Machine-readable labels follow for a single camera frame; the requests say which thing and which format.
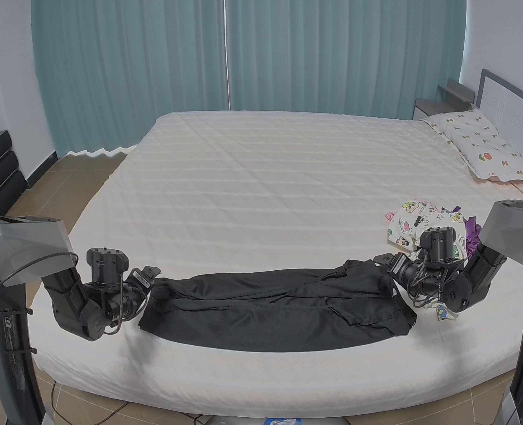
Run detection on blue-green curtain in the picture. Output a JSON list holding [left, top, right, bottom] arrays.
[[31, 0, 231, 157], [227, 0, 468, 119]]

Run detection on white printed pillow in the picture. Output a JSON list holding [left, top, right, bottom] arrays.
[[423, 108, 523, 184]]

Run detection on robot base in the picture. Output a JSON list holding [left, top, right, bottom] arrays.
[[217, 416, 346, 425]]

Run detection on purple garment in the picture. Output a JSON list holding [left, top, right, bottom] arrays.
[[455, 206, 484, 260]]

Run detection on grey bedside table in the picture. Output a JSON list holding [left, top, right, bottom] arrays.
[[414, 79, 477, 119]]

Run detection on white printed pyjama top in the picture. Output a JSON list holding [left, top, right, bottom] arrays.
[[384, 198, 467, 323]]

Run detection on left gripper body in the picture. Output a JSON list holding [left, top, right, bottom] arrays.
[[116, 269, 156, 321]]

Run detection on bed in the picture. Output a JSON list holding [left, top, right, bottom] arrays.
[[30, 69, 523, 417]]

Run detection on black T-shirt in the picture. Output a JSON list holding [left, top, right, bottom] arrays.
[[138, 259, 417, 353]]

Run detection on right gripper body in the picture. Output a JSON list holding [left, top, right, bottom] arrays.
[[390, 254, 423, 290]]

